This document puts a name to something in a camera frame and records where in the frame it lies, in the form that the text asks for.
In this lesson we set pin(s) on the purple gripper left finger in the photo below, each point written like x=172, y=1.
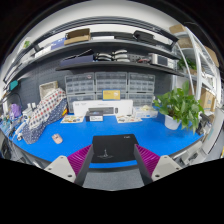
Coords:
x=73, y=168

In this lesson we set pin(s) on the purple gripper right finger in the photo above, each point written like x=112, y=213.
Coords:
x=153, y=167

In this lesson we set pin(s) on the pink computer mouse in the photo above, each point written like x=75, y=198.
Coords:
x=57, y=138

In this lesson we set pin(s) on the black mouse pad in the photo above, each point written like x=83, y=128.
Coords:
x=113, y=148

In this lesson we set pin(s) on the picture card left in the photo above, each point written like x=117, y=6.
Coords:
x=72, y=119

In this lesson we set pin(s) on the picture card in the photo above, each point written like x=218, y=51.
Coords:
x=72, y=119
x=127, y=119

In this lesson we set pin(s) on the small black box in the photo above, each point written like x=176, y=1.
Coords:
x=96, y=116

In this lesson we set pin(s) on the picture card right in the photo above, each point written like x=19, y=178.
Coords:
x=127, y=119

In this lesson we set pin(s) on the white plastic container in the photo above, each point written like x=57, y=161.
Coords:
x=145, y=112

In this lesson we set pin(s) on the long white box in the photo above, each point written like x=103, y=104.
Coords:
x=120, y=107

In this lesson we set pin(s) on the patterned fabric bag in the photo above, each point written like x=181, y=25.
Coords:
x=49, y=110

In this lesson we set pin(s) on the green potted plant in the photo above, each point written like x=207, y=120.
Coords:
x=179, y=108

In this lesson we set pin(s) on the yellow label box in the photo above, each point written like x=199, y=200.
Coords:
x=111, y=94

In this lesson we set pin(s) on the grey drawer cabinet left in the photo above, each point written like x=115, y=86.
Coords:
x=79, y=87

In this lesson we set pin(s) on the grey drawer cabinet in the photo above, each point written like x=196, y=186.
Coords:
x=141, y=88
x=111, y=81
x=79, y=87

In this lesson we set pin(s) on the grey drawer cabinet right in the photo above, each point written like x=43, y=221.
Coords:
x=141, y=88

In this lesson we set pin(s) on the white wicker basket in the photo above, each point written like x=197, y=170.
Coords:
x=47, y=87

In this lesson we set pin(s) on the purple small object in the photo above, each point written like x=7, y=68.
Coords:
x=15, y=111

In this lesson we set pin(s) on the grey drawer cabinet middle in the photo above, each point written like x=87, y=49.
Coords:
x=111, y=81

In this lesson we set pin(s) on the silver electronic device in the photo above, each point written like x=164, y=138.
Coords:
x=160, y=60

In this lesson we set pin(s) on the dark blue flat box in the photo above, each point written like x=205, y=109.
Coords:
x=76, y=60

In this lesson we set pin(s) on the white metal shelf rack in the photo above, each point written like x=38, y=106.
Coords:
x=201, y=66

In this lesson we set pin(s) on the cardboard box on shelf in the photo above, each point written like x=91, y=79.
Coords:
x=77, y=36

